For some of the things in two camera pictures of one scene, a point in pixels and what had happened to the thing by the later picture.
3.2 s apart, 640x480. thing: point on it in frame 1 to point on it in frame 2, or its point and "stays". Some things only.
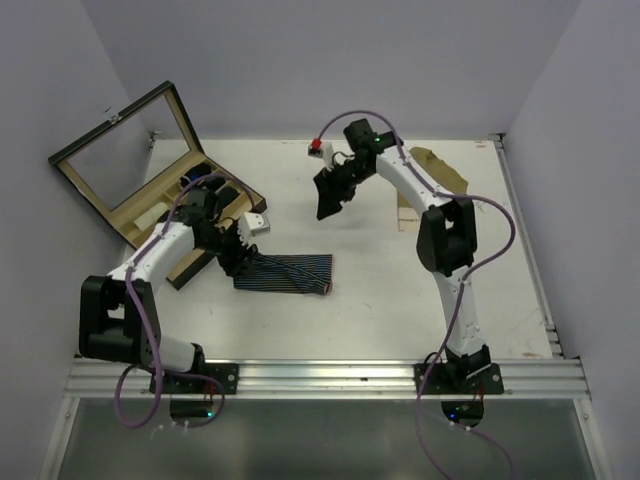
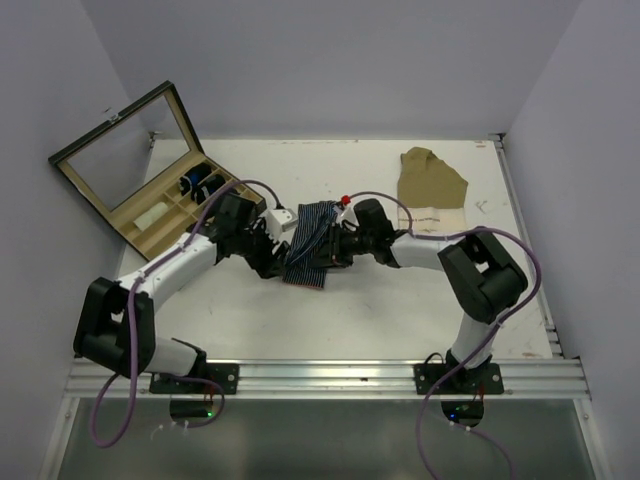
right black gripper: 330,192 to 338,256
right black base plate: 459,379 stays
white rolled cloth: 150,217 stays
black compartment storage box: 146,165 stays
